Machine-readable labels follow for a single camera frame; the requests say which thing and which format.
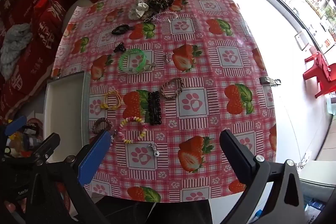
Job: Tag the white framed panel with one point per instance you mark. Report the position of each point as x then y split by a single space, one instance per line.
298 41

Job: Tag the white box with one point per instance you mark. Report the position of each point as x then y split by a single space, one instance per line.
65 108

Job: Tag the person's left hand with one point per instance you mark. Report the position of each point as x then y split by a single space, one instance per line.
9 205

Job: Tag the grey knitted cloth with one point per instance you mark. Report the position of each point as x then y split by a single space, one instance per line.
13 48

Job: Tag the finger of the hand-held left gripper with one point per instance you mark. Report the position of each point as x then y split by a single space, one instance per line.
15 125
48 145

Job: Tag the black hair scrunchie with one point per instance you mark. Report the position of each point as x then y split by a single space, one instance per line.
120 29

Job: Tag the pink strawberry print tablecloth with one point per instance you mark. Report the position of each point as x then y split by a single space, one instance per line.
204 98

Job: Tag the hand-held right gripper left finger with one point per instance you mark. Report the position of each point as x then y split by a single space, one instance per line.
94 158

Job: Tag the white polka dot scrunchie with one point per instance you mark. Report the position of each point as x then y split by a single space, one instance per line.
139 7

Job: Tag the red printed blanket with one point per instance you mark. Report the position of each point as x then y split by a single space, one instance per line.
44 29

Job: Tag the red plastic stool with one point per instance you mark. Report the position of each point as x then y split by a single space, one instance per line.
319 69

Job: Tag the black hair claw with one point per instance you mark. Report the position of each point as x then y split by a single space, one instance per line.
119 48

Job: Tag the metal table clamp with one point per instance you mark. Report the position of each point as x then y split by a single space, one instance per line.
266 80

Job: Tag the silver charm with white bead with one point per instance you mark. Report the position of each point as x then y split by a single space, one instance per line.
155 150

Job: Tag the black beaded hair clip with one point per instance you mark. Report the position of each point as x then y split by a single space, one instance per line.
154 108

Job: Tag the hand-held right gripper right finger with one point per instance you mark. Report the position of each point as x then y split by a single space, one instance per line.
236 158

